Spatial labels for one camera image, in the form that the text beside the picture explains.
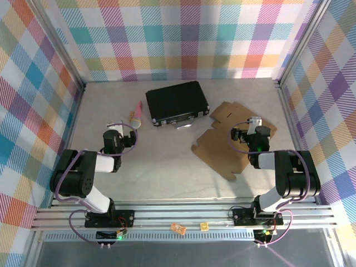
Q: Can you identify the brown cardboard paper box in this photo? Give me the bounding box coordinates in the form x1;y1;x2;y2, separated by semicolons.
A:
190;101;278;182

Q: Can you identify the black briefcase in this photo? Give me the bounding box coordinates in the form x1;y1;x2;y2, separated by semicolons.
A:
145;80;210;131

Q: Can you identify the plaid cloth backdrop panel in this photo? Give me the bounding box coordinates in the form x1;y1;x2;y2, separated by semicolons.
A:
0;0;84;255
44;0;318;83
279;0;356;231

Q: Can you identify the orange paper tag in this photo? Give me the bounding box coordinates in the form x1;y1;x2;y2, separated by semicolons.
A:
170;222;186;234

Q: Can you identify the grey metal panel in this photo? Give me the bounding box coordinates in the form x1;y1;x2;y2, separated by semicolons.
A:
36;240;339;267

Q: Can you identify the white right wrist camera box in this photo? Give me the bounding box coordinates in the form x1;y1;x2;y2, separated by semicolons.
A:
248;116;263;135

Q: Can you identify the aluminium side rail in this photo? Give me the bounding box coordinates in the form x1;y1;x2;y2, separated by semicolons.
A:
274;80;319;205
50;83;87;207

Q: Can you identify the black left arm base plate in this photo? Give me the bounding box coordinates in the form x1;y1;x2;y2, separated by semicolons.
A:
84;210;136;228

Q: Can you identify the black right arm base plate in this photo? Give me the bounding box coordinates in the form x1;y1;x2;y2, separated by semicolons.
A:
232;207;284;226

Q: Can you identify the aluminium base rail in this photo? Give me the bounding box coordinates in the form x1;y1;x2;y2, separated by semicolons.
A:
30;199;339;232

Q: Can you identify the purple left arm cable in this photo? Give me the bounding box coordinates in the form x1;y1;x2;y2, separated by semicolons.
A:
54;122;139;247

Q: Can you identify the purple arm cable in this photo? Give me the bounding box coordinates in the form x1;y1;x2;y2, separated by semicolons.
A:
54;122;139;247
228;119;320;247

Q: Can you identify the slotted grey cable duct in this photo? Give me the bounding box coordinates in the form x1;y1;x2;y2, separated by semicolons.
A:
44;233;256;241

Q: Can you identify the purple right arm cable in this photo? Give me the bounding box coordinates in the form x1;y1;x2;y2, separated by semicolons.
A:
228;119;320;247

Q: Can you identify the aluminium corner post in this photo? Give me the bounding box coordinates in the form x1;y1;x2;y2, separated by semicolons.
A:
26;0;86;90
274;0;333;88

